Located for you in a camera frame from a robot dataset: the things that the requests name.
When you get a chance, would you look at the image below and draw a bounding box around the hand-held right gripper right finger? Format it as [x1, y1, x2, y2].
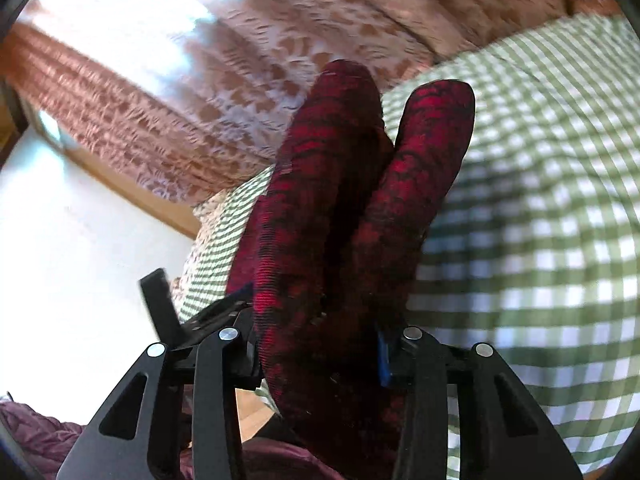
[375, 325, 583, 480]

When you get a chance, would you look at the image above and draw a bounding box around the wooden baseboard strip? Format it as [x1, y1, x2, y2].
[60, 147, 201, 238]

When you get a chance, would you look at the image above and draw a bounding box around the red patterned sweater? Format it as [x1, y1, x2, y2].
[225, 59, 476, 480]

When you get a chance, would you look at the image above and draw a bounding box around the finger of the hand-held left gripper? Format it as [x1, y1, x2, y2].
[139, 269, 257, 356]

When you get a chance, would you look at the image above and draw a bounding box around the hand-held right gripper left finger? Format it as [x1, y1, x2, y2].
[57, 327, 263, 480]

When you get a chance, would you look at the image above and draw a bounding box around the maroon quilted cloth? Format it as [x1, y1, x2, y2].
[0, 400, 346, 480]

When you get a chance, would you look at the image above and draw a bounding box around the green checked bedsheet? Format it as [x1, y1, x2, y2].
[177, 12, 640, 476]

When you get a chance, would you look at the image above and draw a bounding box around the brown floral curtain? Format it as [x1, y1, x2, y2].
[0, 0, 621, 206]

